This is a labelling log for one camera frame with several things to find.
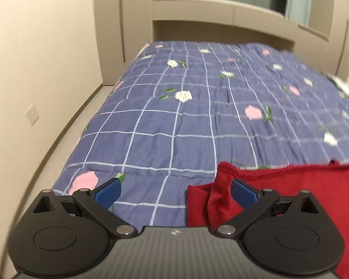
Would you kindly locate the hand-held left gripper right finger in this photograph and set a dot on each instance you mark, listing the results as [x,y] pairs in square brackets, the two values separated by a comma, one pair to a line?
[245,193]

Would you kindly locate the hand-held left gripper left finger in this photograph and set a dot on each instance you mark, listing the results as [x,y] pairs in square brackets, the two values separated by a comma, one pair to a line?
[108,192]

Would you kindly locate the dark red long-sleeved shirt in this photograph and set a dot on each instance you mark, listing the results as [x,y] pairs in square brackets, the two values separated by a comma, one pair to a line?
[308,186]

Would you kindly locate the blue checked floral blanket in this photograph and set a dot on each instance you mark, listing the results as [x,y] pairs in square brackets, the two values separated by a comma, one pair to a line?
[192,116]

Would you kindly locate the light blue patterned cloth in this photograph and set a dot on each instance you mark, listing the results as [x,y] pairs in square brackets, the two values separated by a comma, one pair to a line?
[347,88]

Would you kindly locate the light blue curtain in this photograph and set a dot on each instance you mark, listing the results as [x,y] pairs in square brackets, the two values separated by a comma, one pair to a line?
[299,0]

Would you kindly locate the white wall socket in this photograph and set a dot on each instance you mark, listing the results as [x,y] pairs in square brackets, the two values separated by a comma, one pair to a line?
[33,114]

